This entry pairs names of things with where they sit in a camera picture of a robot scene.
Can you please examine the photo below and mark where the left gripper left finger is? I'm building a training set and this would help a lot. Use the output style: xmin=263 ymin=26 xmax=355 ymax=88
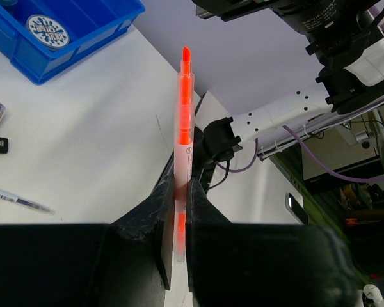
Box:
xmin=0 ymin=176 xmax=175 ymax=306

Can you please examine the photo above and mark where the thin grey pen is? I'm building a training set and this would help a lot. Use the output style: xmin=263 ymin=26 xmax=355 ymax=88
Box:
xmin=0 ymin=189 xmax=54 ymax=214

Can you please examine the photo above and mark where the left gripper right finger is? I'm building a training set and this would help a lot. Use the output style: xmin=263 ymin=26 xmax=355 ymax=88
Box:
xmin=186 ymin=180 xmax=358 ymax=306

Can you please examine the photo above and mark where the blue plastic sorting bin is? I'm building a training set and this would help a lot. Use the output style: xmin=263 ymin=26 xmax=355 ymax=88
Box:
xmin=0 ymin=0 xmax=145 ymax=85

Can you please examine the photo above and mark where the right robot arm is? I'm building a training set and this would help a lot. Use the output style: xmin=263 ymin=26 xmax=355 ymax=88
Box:
xmin=193 ymin=1 xmax=384 ymax=174

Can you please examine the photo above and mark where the orange clear pen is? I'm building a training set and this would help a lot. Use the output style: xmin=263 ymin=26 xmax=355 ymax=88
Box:
xmin=173 ymin=46 xmax=195 ymax=262

